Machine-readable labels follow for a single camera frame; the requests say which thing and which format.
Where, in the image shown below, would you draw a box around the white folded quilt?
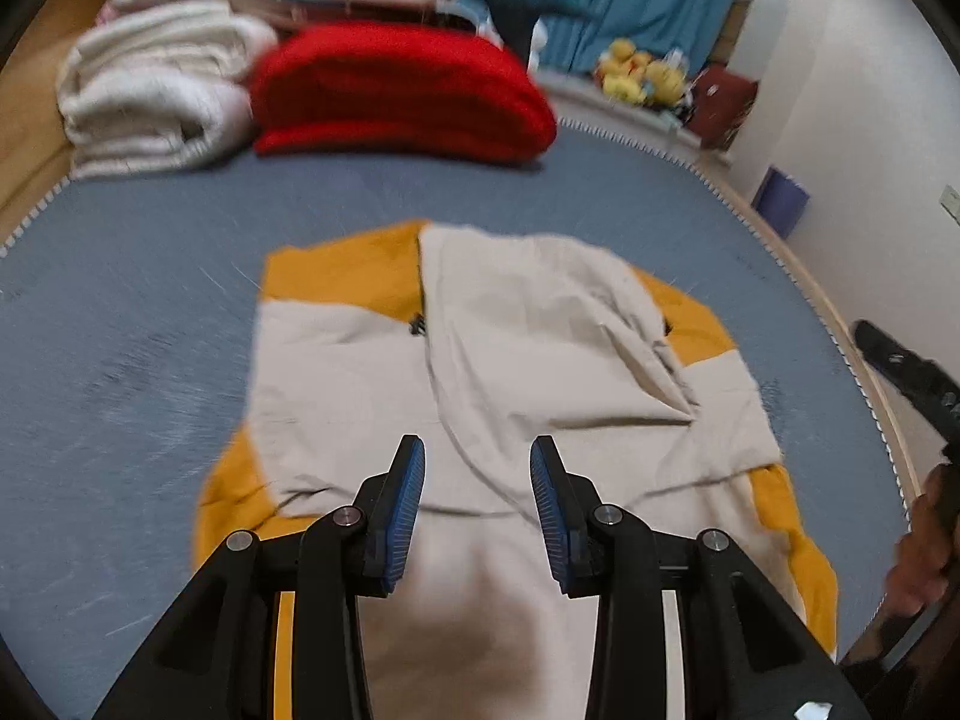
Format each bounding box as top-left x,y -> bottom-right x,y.
56,0 -> 280,181

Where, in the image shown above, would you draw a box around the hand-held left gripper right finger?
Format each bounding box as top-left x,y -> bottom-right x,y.
529,435 -> 875,720

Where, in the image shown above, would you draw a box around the person's right hand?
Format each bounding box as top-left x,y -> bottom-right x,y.
883,463 -> 960,617

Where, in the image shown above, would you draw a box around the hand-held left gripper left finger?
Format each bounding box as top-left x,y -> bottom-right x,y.
91,433 -> 427,720

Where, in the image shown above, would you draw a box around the blue bin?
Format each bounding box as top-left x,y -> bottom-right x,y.
751,167 -> 811,239

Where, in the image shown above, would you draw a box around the red folded quilt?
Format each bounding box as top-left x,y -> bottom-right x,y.
249,22 -> 560,164

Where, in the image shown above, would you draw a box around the dark red bag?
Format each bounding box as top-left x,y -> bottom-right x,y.
686,64 -> 760,152

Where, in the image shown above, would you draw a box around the yellow plush toys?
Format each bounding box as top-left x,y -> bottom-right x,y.
595,37 -> 689,107

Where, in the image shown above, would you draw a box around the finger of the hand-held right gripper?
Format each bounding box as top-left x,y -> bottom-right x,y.
853,319 -> 960,460

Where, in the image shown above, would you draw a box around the beige and orange hooded jacket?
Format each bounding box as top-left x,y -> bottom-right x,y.
191,219 -> 839,720

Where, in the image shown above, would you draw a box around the grey bed mattress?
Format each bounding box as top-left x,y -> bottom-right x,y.
0,116 -> 927,720

